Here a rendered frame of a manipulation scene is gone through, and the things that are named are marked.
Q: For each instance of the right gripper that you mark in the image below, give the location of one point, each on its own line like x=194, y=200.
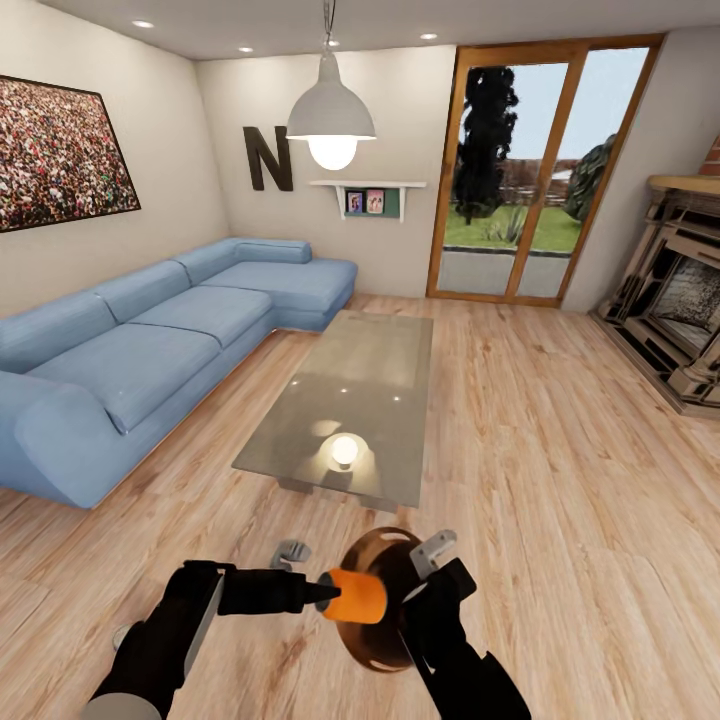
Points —
x=455, y=575

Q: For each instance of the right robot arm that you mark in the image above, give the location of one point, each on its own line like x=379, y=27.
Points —
x=461, y=685

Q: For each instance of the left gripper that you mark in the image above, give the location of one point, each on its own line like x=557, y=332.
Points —
x=276, y=591

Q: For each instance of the sofa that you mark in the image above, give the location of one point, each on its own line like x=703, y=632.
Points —
x=93, y=382

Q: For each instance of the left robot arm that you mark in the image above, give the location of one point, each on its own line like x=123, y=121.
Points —
x=156, y=657

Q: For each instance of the decorative sign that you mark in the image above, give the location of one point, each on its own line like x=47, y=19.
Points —
x=257, y=147

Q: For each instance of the trash can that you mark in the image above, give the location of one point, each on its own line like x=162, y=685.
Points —
x=379, y=647

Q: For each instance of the room light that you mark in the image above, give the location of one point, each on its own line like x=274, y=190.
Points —
x=329, y=107

